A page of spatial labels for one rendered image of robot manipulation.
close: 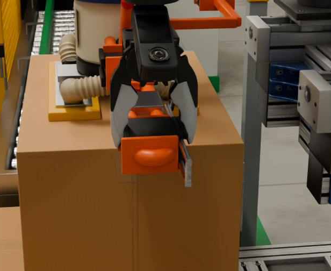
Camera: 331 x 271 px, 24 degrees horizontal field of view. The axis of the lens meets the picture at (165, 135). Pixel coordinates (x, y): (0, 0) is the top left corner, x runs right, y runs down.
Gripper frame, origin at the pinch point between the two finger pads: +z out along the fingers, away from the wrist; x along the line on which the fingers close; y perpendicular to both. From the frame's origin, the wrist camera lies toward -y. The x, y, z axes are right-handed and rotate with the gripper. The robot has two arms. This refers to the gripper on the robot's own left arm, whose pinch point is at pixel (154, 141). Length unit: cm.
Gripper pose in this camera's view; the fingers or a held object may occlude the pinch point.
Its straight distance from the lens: 104.6
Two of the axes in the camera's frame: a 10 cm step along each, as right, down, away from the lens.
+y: -1.3, -3.7, 9.2
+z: 0.0, 9.3, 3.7
